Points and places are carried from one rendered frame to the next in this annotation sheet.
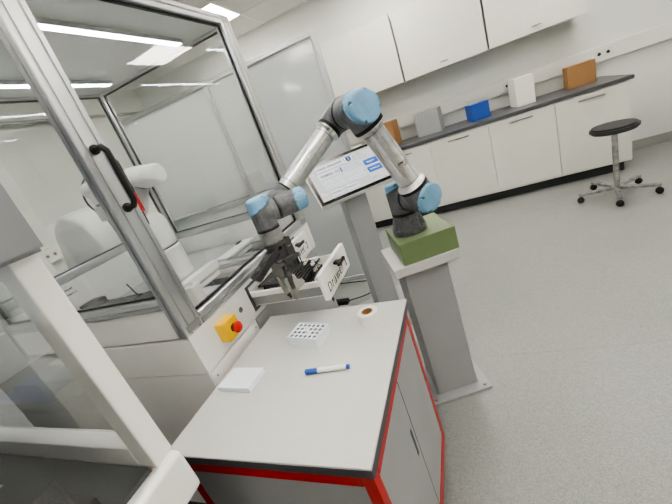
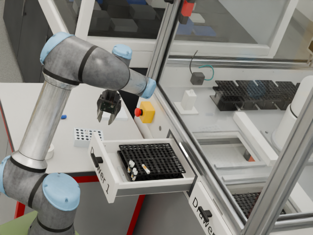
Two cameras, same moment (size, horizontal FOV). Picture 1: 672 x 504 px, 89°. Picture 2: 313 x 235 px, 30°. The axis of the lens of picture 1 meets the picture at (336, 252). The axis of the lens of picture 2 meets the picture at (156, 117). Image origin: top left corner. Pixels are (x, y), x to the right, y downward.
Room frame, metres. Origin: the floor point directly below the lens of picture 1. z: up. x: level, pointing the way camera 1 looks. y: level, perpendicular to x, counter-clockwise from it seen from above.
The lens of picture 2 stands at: (2.33, -1.32, 2.29)
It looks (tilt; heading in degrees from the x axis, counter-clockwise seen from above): 34 degrees down; 124
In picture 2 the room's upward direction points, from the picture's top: 18 degrees clockwise
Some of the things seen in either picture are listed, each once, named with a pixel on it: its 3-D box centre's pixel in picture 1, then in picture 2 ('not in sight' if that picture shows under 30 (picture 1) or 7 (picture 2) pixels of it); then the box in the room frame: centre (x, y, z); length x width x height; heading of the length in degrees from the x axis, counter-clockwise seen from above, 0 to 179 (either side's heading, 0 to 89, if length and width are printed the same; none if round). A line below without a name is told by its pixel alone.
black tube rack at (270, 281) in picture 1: (292, 278); (150, 164); (1.35, 0.21, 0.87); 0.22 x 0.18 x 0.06; 65
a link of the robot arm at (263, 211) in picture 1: (262, 213); (119, 60); (1.09, 0.18, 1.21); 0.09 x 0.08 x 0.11; 110
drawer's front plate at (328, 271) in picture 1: (334, 269); (102, 166); (1.26, 0.03, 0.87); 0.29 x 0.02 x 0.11; 155
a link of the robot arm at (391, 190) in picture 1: (401, 195); (57, 198); (1.42, -0.34, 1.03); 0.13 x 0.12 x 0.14; 20
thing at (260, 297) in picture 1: (290, 279); (152, 165); (1.35, 0.22, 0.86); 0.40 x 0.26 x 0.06; 65
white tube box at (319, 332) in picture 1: (308, 334); (88, 138); (1.03, 0.18, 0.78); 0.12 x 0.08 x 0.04; 54
